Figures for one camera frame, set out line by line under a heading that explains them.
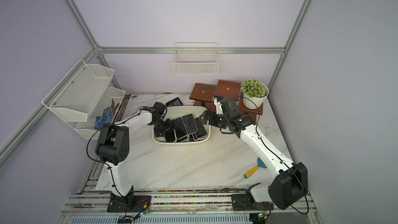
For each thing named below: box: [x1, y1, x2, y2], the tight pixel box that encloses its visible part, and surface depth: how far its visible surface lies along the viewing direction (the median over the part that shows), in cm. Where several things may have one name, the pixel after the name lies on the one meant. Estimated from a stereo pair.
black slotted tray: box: [165, 96, 184, 107], surface depth 117 cm
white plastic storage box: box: [152, 133, 211, 145], surface depth 93 cm
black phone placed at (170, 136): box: [163, 129, 178, 143], surface depth 93 cm
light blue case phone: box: [181, 114, 199, 135], surface depth 97 cm
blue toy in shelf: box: [93, 106, 113, 131], surface depth 90 cm
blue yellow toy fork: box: [243, 157, 268, 179], surface depth 86 cm
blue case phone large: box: [194, 117, 208, 139], surface depth 98 cm
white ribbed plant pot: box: [240, 78, 270, 110], surface depth 83 cm
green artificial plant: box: [240, 78, 267, 98], surface depth 83 cm
